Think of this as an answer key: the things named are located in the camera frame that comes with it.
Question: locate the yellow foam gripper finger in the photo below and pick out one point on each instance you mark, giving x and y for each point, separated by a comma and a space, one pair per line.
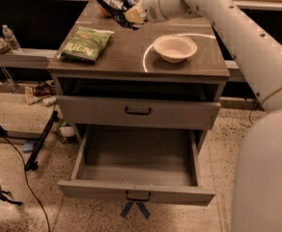
136, 14

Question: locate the blue chip bag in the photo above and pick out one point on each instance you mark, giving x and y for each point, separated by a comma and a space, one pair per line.
116, 8

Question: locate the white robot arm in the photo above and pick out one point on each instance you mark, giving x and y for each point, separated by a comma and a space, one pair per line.
257, 198

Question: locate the green Kettle chip bag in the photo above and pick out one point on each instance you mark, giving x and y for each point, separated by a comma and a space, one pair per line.
86, 44

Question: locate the grey drawer cabinet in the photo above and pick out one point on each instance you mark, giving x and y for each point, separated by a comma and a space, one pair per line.
129, 68

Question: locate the closed top drawer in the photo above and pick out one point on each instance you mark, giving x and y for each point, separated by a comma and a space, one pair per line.
188, 115

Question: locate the open middle drawer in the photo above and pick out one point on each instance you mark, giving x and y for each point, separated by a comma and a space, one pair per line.
138, 165

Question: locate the red apple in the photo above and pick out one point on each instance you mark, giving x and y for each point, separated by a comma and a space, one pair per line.
105, 12

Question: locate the white bowl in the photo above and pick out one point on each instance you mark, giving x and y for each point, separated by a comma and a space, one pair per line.
175, 48

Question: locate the grey side shelf left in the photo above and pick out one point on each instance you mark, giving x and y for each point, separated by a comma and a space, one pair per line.
28, 58

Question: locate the crumpled wrapper on floor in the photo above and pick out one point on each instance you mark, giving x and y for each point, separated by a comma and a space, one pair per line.
34, 94

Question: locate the clear water bottle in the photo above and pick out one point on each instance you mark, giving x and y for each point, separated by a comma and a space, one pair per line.
11, 39

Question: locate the small white cup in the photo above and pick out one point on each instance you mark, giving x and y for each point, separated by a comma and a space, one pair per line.
67, 131

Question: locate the black tripod leg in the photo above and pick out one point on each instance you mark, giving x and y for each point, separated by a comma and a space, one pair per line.
31, 163

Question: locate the blue tape cross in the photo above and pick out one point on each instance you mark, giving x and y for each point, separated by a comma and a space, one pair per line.
132, 205

